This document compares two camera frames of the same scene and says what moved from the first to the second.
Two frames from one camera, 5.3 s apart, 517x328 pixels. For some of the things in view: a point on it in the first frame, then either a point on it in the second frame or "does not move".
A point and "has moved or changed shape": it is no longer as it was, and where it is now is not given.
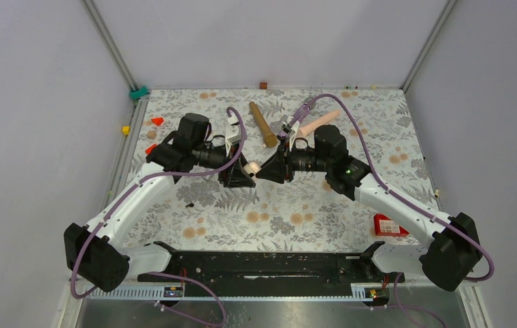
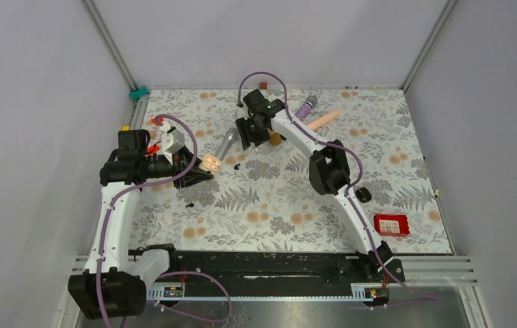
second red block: [148, 150] does not move
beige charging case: [252, 167] has moved or changed shape
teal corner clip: [138, 93] does not move
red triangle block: [157, 121] does not move
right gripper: [275, 170] to [243, 126]
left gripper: [238, 177] to [192, 176]
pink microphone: [327, 118] does not move
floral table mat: [382, 139] does not move
